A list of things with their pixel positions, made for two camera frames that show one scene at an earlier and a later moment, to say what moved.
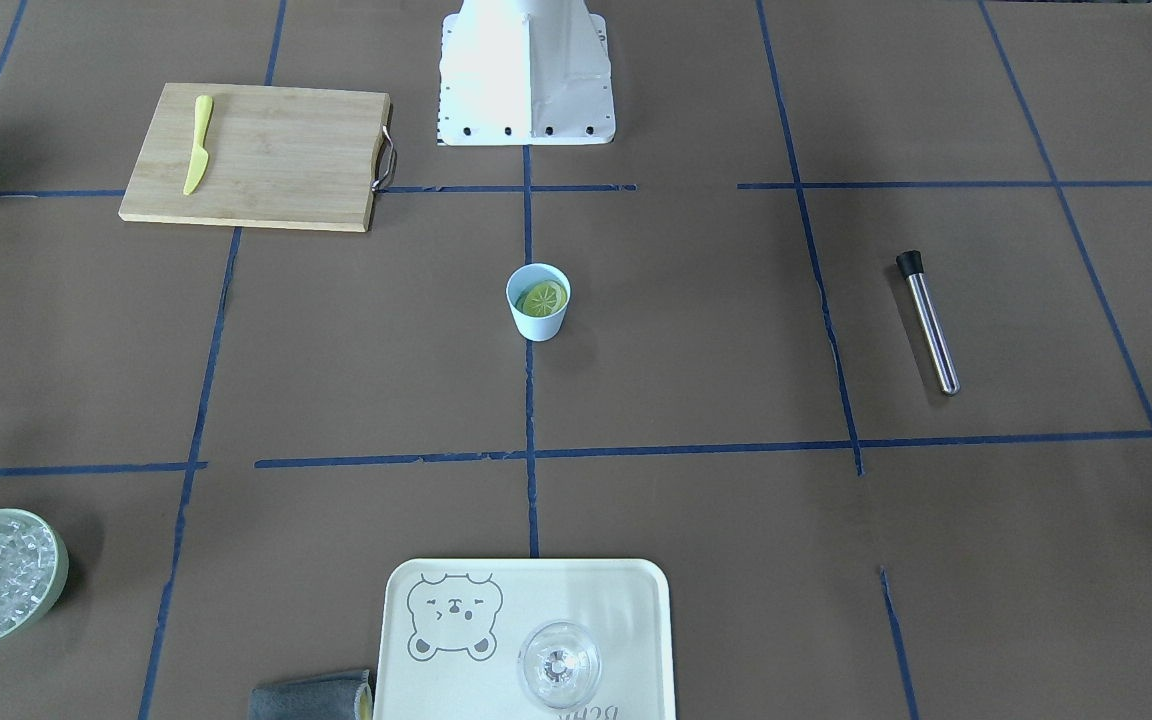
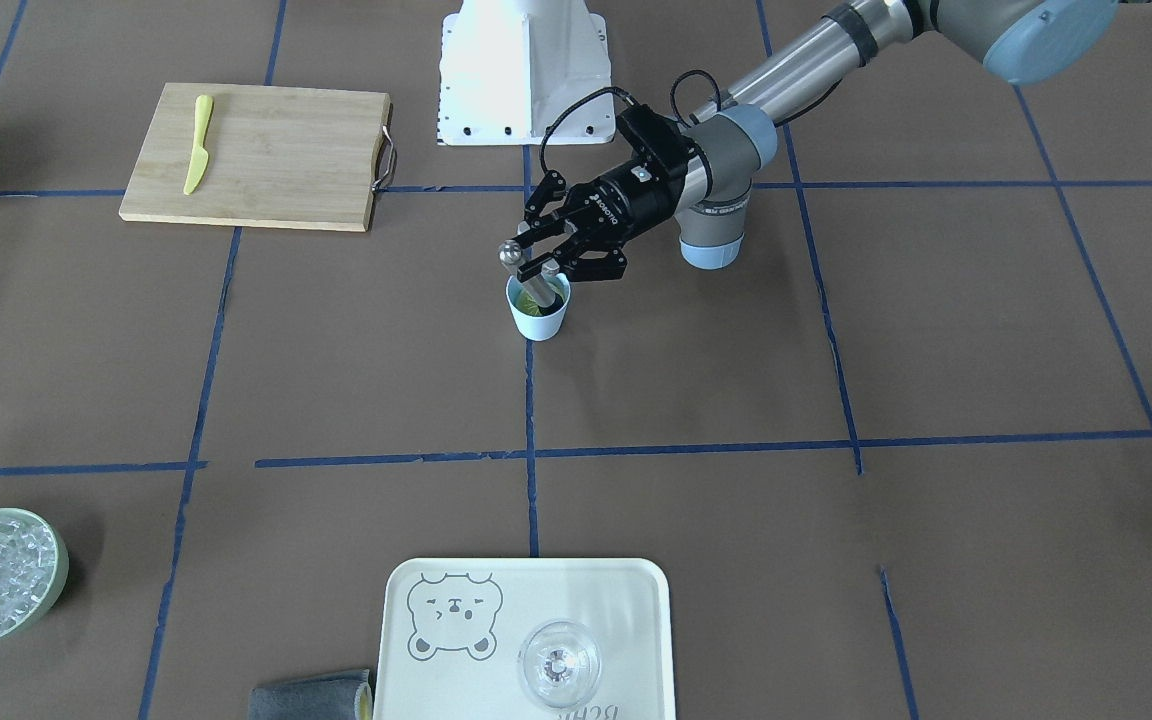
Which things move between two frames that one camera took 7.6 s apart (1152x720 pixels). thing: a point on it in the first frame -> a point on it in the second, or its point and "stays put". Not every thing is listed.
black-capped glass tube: x=911 y=267 -> x=538 y=289
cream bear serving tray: x=451 y=632 stays put
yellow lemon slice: x=542 y=299 stays put
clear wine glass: x=560 y=663 stays put
